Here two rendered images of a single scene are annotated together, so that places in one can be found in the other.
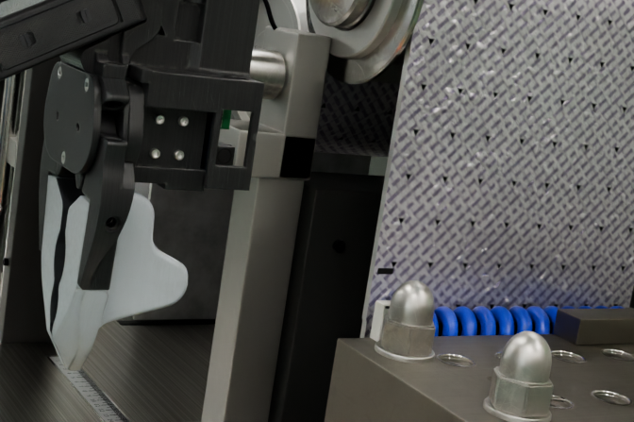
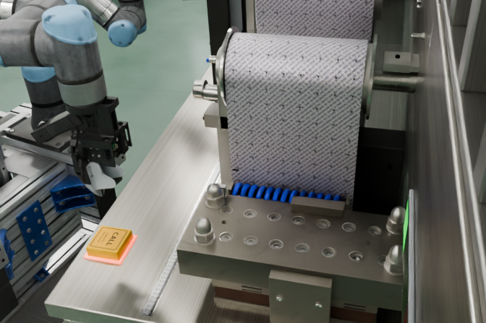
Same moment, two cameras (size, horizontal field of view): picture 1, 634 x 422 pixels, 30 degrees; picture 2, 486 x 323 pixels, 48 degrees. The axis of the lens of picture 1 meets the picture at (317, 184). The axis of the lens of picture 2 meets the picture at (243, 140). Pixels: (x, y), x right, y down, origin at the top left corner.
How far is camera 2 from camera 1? 0.84 m
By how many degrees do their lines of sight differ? 49
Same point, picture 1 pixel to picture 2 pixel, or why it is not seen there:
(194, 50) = (98, 130)
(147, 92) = (81, 144)
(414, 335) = (209, 201)
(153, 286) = (105, 183)
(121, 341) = not seen: hidden behind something
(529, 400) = (197, 238)
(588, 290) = (329, 186)
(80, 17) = (64, 124)
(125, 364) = not seen: hidden behind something
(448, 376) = (210, 217)
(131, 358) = not seen: hidden behind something
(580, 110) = (309, 124)
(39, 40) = (56, 129)
